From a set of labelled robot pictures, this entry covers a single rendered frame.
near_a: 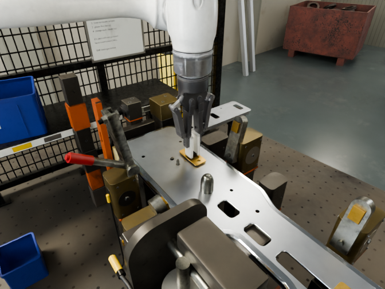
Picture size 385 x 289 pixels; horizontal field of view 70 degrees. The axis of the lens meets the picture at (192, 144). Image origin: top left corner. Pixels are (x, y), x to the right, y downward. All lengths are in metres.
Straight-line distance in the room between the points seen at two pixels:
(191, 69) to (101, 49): 0.58
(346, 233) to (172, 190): 0.38
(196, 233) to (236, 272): 0.07
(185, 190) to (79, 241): 0.47
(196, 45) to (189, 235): 0.39
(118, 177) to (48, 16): 0.36
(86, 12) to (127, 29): 0.50
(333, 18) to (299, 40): 0.60
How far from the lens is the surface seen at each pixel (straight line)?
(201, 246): 0.35
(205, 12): 0.59
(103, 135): 0.71
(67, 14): 0.66
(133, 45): 1.19
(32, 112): 0.91
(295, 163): 1.33
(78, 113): 0.89
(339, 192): 1.25
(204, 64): 0.62
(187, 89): 0.64
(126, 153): 0.63
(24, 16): 0.63
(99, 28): 1.13
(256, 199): 0.68
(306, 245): 0.62
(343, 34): 5.19
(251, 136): 0.81
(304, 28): 5.31
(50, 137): 0.94
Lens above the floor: 1.47
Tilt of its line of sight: 34 degrees down
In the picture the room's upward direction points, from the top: straight up
